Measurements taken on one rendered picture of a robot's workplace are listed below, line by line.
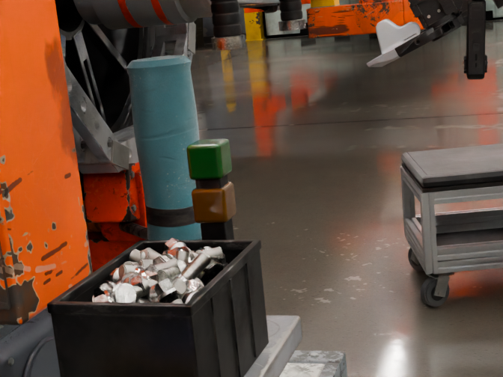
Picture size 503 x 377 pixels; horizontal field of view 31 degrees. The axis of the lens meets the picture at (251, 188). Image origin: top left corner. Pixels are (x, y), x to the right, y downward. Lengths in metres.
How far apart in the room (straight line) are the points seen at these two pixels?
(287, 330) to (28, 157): 0.34
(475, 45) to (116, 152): 0.54
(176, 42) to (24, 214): 0.76
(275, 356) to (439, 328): 1.28
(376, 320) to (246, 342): 1.38
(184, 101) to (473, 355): 1.06
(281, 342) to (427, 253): 1.32
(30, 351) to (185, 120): 0.37
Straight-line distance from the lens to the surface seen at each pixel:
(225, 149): 1.02
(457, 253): 2.31
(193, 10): 1.35
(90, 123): 1.27
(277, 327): 1.04
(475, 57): 1.37
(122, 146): 1.35
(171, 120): 1.25
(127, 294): 0.83
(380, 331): 2.22
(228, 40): 1.17
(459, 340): 2.16
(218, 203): 1.02
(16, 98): 0.93
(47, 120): 0.98
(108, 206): 1.39
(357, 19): 5.03
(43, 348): 1.27
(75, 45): 1.48
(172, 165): 1.26
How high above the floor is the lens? 0.82
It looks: 12 degrees down
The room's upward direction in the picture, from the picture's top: 6 degrees counter-clockwise
